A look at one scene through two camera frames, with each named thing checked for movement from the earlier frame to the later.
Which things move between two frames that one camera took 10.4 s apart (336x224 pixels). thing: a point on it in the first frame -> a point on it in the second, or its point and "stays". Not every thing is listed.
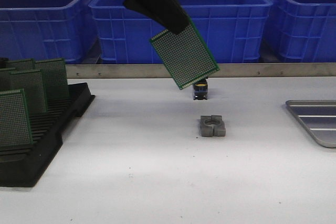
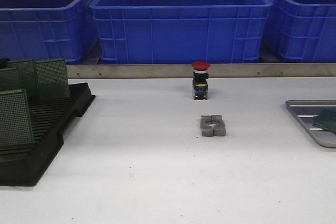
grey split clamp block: x=212 y=125 stays
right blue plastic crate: x=300 y=25 stays
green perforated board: x=15 y=128 stays
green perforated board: x=185 y=55 -> x=327 y=117
